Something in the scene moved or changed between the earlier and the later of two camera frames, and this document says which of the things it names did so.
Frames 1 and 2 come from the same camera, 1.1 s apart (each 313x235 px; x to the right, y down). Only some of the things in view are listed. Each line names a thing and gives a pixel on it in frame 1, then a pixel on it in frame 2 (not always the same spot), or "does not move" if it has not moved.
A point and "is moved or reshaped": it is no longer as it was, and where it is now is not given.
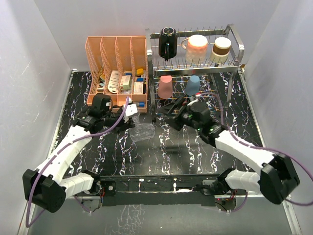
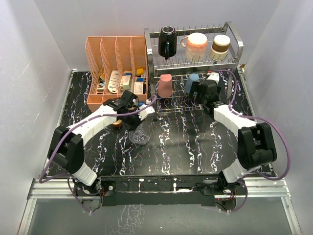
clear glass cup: [142, 131] is moved or reshaped
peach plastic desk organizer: [117, 67] does not move
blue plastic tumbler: [192, 86] does not move
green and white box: [125, 83] does not move
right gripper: [169, 109] → [195, 88]
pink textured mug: [196, 48] does not move
